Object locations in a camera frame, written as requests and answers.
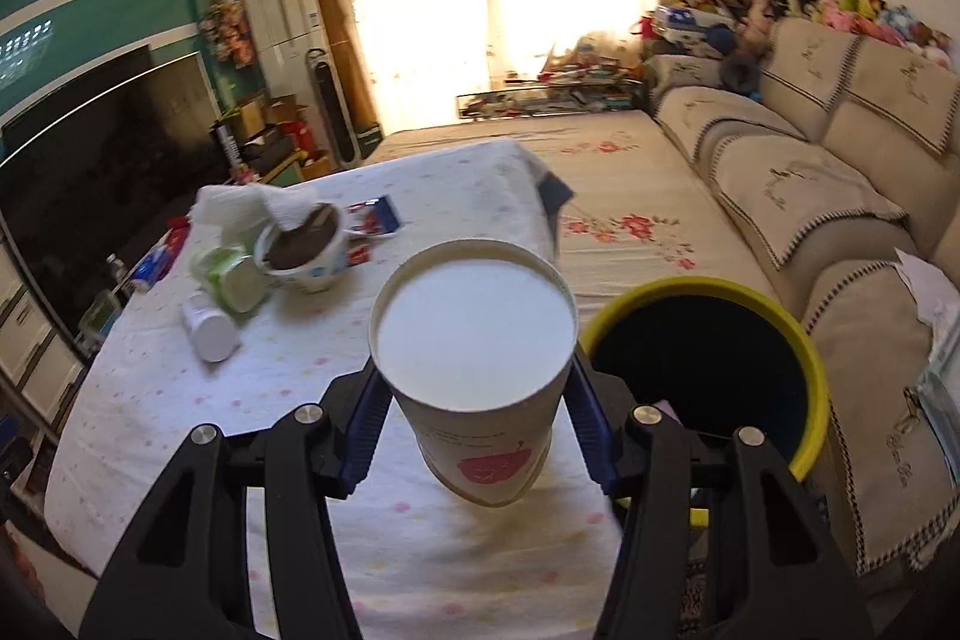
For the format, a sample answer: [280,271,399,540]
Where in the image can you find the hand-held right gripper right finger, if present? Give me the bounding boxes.
[566,347,875,640]

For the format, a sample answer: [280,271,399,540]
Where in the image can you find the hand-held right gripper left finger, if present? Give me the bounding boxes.
[79,361,391,640]

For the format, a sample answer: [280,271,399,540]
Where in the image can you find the yellow rimmed trash bin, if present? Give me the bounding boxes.
[581,276,832,528]

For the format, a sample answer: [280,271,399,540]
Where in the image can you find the white paper cup apple print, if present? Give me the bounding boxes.
[367,239,580,510]

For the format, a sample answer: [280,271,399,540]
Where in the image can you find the white instant noodle bowl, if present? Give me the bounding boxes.
[253,201,353,295]

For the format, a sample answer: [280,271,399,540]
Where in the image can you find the small white plastic bottle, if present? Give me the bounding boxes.
[180,291,241,363]

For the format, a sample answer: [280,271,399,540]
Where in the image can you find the green-lidded small container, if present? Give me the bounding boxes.
[191,244,272,315]

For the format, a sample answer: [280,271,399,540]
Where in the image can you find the silver blue snack wrapper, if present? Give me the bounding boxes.
[346,195,406,236]

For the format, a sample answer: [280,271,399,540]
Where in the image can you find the floral bed cover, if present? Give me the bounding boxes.
[367,111,785,311]

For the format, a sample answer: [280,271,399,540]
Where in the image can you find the white paper towel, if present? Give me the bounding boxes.
[191,184,331,232]

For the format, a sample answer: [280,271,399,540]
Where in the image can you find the blue red box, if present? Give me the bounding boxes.
[129,231,188,295]

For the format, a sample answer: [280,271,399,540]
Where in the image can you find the tower fan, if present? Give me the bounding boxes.
[304,47,358,169]

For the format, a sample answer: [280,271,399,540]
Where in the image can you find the beige sofa with embroidered covers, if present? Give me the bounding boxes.
[645,17,960,573]

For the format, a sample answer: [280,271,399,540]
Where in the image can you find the white television cabinet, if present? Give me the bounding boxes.
[0,250,85,435]

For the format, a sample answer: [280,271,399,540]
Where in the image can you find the brown cardboard box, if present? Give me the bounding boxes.
[225,94,272,142]

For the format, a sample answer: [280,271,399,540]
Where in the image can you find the clear plastic bag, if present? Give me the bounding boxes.
[904,362,960,487]

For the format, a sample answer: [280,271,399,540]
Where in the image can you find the glass coffee table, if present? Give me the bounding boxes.
[456,76,653,121]

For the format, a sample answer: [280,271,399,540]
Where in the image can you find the white papers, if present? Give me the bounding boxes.
[896,246,960,371]

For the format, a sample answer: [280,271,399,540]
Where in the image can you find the black flat screen television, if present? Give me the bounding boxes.
[0,47,230,341]

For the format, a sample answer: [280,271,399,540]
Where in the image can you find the blue starred bag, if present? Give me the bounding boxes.
[654,6,721,45]

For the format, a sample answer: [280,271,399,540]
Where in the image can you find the white multi-door refrigerator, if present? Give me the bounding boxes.
[238,0,332,109]

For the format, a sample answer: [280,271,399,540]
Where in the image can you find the artificial flower decoration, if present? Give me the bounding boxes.
[199,0,260,65]

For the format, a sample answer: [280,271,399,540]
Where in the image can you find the row of plush toys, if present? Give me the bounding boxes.
[675,0,957,67]

